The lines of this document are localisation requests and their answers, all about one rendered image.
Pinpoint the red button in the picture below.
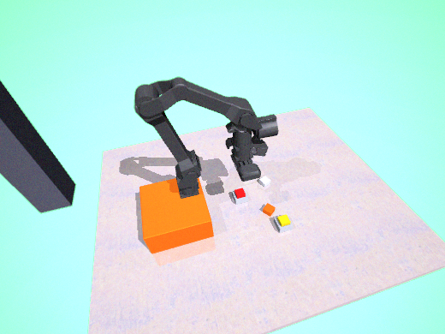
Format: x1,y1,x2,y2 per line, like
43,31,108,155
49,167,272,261
232,188,248,205

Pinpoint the yellow button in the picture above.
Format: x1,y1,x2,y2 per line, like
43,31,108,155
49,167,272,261
274,214,294,233

